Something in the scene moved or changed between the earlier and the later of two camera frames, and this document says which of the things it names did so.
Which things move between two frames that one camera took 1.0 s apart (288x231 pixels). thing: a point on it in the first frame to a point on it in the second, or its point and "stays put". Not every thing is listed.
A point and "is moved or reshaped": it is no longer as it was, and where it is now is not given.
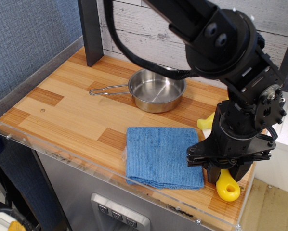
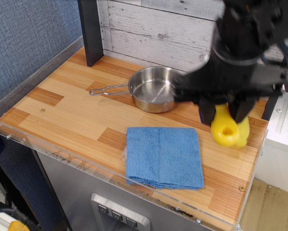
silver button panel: x=110 y=215 stays put
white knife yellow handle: x=228 y=187 is moved or reshaped
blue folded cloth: x=157 y=156 stays put
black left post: x=90 y=24 stays put
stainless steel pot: x=150 y=92 stays put
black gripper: x=235 y=143 to x=220 y=80
